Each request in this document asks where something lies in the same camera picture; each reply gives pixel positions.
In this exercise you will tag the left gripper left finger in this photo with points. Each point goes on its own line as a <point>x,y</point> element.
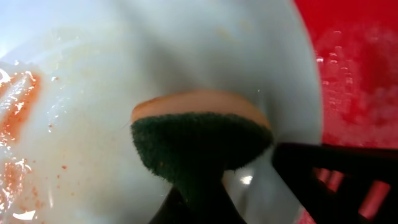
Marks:
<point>202,204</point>

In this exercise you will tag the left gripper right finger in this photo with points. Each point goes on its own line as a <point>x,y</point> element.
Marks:
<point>337,184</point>

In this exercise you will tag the green and orange sponge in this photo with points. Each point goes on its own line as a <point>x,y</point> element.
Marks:
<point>190,139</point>

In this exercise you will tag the white plate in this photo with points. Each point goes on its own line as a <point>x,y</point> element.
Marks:
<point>74,70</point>

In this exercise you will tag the red plastic tray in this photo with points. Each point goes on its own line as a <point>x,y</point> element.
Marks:
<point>355,45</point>

